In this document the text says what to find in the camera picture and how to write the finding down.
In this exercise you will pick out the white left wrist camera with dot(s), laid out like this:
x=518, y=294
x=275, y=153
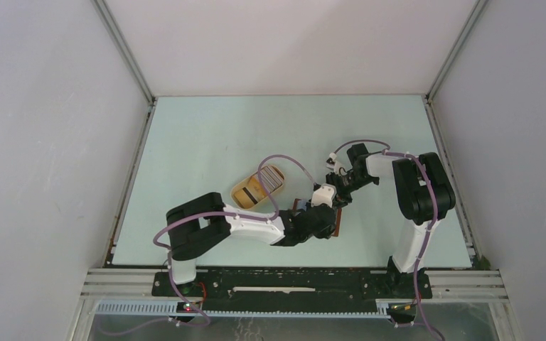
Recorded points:
x=323, y=195

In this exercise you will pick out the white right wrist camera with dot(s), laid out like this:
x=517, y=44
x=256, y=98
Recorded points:
x=333, y=164

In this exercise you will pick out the white toothed cable duct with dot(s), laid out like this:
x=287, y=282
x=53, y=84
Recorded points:
x=173, y=308

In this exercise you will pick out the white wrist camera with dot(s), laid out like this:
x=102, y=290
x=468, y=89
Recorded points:
x=333, y=164
x=323, y=195

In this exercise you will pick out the beige oval card tray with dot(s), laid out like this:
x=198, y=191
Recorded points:
x=251, y=180

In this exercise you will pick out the stack of credit cards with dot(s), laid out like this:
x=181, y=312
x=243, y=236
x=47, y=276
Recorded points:
x=270, y=178

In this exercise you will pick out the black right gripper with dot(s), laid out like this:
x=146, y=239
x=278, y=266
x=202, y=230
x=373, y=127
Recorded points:
x=333, y=179

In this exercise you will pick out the brown leather card holder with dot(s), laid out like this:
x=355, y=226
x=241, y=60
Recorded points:
x=336, y=221

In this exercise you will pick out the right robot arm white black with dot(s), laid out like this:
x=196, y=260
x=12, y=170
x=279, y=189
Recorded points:
x=424, y=194

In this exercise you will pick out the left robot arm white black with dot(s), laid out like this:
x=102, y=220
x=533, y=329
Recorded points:
x=199, y=225

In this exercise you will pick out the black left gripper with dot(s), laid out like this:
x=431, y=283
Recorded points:
x=325, y=233

